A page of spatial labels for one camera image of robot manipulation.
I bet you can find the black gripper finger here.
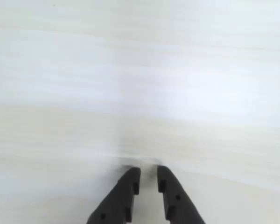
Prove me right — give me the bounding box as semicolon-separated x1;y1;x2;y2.
157;165;206;224
86;167;141;224

